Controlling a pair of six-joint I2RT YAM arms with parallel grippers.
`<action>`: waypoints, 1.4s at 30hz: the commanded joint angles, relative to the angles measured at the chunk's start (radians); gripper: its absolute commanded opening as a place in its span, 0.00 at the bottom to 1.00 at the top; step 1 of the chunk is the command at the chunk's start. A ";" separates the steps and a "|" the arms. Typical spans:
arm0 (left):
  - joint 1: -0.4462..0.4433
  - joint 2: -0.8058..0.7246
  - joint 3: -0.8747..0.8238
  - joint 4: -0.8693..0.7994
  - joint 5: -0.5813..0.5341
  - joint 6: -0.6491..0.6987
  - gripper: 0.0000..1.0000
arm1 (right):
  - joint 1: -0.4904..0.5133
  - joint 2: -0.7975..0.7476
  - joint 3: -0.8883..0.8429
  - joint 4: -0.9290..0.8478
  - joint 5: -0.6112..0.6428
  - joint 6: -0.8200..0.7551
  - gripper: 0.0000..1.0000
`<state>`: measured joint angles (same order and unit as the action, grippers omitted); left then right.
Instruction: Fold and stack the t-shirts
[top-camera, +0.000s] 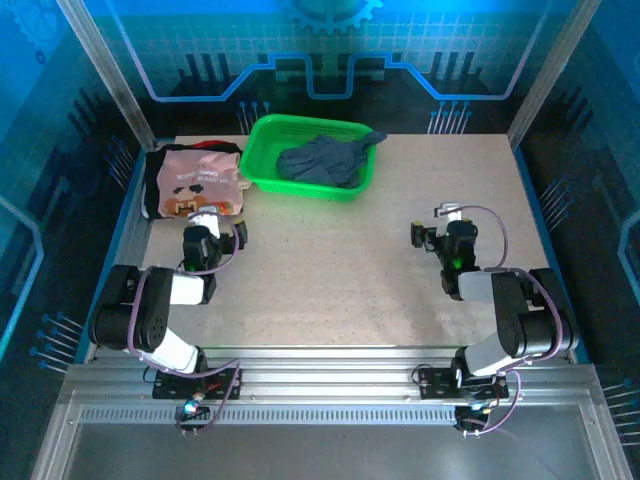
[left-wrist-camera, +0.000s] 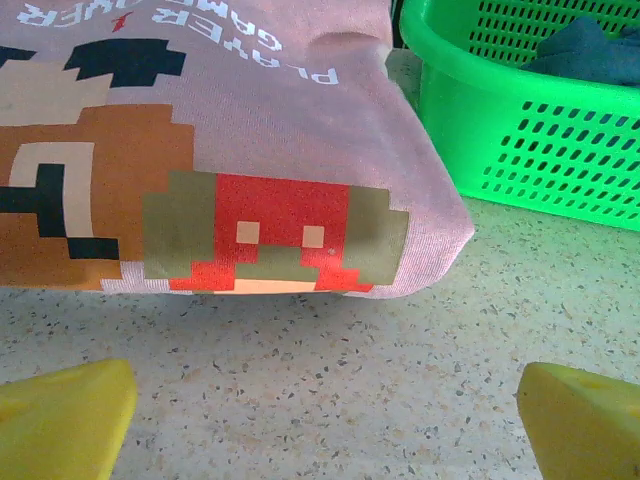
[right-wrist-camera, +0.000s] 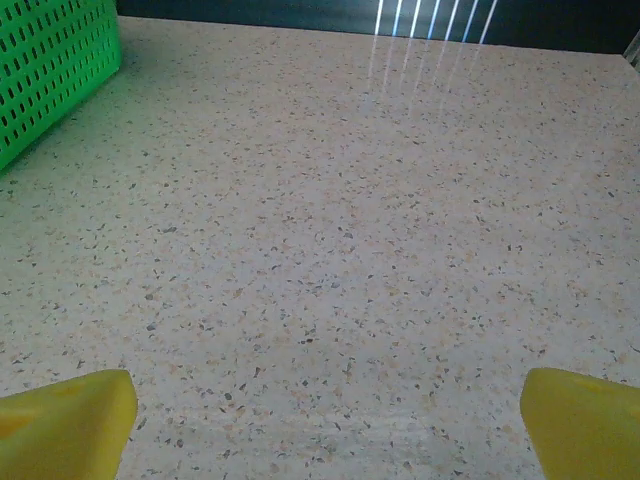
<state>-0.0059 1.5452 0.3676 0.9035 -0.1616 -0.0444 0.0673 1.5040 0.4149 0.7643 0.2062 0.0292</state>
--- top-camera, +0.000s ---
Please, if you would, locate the green plastic basket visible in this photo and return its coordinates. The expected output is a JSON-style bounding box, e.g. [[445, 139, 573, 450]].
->
[[238, 113, 379, 202]]

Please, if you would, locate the blue-grey t-shirt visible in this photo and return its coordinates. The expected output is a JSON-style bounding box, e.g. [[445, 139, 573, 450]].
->
[[275, 130, 389, 190]]

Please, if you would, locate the orange and white object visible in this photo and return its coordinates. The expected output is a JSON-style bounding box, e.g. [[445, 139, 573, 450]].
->
[[157, 148, 246, 221]]

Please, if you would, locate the pink printed folded shirt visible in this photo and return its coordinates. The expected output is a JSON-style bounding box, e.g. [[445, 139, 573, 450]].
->
[[142, 143, 244, 221]]

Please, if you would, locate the small circuit board with LED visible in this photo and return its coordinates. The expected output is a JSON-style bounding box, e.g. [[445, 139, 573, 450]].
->
[[174, 397, 212, 437], [453, 402, 494, 439]]

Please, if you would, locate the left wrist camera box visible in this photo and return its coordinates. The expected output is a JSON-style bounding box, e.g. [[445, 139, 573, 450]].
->
[[189, 212, 222, 239]]

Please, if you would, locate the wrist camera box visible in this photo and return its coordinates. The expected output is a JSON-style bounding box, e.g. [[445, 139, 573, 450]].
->
[[189, 212, 222, 239], [433, 201, 464, 222]]

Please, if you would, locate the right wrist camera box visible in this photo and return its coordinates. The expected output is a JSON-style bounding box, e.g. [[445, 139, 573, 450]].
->
[[433, 201, 464, 222]]

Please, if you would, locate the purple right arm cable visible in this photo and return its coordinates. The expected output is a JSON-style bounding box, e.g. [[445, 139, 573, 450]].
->
[[449, 204, 564, 437]]

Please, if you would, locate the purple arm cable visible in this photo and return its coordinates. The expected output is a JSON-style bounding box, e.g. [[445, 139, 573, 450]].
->
[[127, 209, 244, 437], [449, 204, 564, 437]]

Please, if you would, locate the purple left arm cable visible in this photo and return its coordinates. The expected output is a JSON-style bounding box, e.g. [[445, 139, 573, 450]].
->
[[127, 209, 244, 437]]

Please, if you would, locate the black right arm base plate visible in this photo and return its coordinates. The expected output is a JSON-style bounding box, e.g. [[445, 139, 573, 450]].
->
[[413, 363, 511, 402]]

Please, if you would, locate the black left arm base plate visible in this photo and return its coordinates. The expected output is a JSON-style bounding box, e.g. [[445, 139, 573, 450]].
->
[[151, 366, 244, 402]]

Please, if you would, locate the aluminium rail frame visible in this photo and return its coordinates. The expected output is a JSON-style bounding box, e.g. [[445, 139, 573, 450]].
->
[[29, 344, 634, 480]]

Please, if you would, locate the aluminium corner post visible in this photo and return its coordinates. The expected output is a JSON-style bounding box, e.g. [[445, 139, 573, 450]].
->
[[506, 0, 601, 149], [55, 0, 157, 152]]

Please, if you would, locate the slotted grey cable duct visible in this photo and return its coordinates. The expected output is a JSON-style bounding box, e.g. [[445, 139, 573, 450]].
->
[[79, 406, 460, 427]]

